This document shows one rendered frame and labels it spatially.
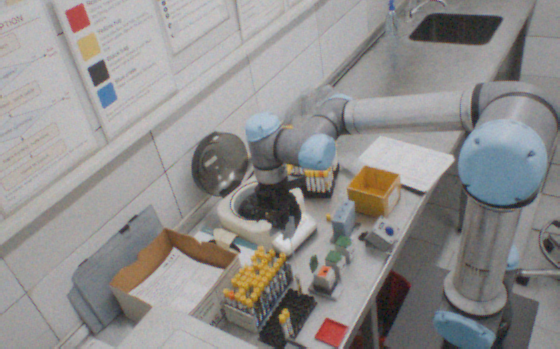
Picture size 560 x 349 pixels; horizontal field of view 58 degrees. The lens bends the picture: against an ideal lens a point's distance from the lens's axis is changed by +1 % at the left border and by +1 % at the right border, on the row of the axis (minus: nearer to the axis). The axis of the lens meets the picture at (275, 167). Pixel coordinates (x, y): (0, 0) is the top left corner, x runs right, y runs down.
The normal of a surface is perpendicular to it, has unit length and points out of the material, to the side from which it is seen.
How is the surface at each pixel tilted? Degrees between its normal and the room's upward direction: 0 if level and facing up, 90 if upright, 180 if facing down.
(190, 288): 2
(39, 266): 90
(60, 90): 94
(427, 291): 3
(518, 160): 84
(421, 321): 3
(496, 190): 82
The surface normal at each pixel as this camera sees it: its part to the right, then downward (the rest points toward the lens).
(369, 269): -0.16, -0.80
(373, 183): -0.56, 0.56
